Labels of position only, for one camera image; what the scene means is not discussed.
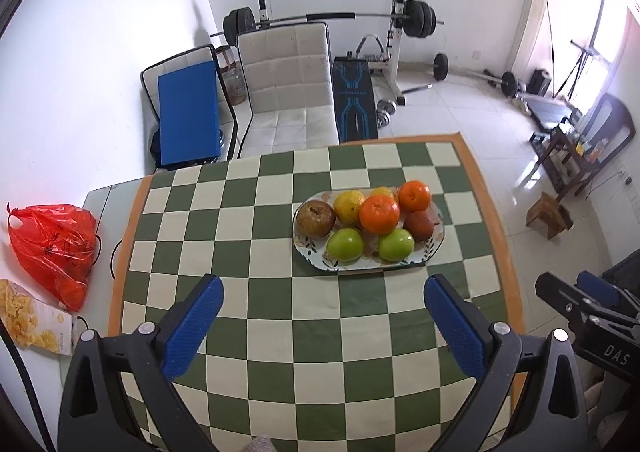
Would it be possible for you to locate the thin black cable loop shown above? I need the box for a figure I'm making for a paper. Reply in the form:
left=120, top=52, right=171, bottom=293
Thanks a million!
left=110, top=238, right=132, bottom=281

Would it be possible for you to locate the barbell with black plates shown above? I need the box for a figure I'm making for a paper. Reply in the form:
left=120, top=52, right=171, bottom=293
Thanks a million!
left=210, top=0, right=445, bottom=48

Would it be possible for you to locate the white snack box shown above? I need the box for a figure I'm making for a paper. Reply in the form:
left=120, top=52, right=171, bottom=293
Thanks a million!
left=0, top=279, right=76, bottom=357

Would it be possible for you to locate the oval floral ceramic plate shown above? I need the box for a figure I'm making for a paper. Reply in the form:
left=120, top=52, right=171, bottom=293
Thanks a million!
left=292, top=189, right=446, bottom=273

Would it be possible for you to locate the white barbell rack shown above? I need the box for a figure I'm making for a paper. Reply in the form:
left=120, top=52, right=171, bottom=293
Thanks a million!
left=252, top=0, right=436, bottom=106

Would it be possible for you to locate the small wooden stool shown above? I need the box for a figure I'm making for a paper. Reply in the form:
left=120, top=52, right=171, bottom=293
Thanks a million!
left=526, top=191, right=574, bottom=240

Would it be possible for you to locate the dark red apple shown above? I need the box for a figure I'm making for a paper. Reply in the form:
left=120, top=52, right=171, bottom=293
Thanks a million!
left=403, top=209, right=441, bottom=241

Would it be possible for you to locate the black speaker box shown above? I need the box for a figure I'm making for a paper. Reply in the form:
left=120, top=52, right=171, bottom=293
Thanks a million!
left=529, top=68, right=552, bottom=96

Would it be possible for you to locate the dark wooden side table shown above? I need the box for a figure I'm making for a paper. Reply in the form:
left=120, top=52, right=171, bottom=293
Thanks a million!
left=530, top=95, right=636, bottom=203

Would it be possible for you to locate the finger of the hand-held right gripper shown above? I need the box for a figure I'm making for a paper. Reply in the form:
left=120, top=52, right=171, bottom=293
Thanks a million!
left=577, top=271, right=640, bottom=320
left=535, top=273, right=608, bottom=329

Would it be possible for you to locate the glass jar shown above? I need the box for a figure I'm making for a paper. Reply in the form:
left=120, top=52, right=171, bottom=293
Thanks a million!
left=220, top=46, right=247, bottom=106

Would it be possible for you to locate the red plastic bag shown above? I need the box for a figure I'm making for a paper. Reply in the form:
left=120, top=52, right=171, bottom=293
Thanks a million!
left=7, top=203, right=101, bottom=312

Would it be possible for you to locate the chair with blue board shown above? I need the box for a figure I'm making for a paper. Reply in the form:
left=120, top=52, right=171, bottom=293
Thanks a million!
left=140, top=45, right=238, bottom=168

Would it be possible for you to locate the orange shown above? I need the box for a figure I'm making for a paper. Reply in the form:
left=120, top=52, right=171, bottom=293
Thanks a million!
left=398, top=180, right=432, bottom=213
left=359, top=195, right=401, bottom=235

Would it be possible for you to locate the black tripod stand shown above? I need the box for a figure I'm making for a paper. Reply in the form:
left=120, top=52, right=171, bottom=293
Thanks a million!
left=555, top=40, right=612, bottom=101

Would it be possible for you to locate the black blue weight bench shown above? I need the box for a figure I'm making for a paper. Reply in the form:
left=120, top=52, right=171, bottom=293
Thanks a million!
left=331, top=56, right=379, bottom=143

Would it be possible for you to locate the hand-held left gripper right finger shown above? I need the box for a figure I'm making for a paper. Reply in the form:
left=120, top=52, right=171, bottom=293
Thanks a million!
left=423, top=273, right=590, bottom=452

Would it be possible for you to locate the chrome dumbbell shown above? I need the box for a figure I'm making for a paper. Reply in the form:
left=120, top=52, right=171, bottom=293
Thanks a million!
left=375, top=100, right=399, bottom=127

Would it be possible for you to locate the green white checkered tablecloth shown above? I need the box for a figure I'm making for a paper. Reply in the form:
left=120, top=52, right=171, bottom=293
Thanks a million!
left=107, top=132, right=526, bottom=452

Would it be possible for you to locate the long barbell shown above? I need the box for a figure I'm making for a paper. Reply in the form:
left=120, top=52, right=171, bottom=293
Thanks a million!
left=432, top=52, right=517, bottom=99

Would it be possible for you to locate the green apple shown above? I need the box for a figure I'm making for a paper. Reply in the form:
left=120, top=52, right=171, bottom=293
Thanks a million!
left=377, top=228, right=416, bottom=262
left=326, top=227, right=365, bottom=263

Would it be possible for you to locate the brown russet apple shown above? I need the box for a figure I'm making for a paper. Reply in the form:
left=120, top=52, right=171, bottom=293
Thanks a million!
left=296, top=199, right=336, bottom=237

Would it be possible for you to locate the white padded chair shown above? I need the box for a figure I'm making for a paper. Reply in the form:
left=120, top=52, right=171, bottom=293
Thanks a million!
left=235, top=22, right=338, bottom=158

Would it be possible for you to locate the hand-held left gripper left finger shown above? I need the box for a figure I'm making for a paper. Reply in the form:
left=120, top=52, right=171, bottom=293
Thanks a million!
left=57, top=273, right=224, bottom=452

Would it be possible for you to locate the black hanging strap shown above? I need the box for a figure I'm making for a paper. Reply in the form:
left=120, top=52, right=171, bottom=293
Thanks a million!
left=545, top=2, right=559, bottom=64

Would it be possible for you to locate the grey exercise handle frame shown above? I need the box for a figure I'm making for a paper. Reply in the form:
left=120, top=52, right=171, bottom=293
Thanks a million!
left=356, top=34, right=389, bottom=71

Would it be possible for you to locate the blue folded mat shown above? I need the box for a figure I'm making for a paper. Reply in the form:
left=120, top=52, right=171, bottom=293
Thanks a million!
left=157, top=61, right=222, bottom=168

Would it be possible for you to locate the thick black cable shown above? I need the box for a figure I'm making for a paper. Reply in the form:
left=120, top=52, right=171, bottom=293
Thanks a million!
left=0, top=317, right=45, bottom=452

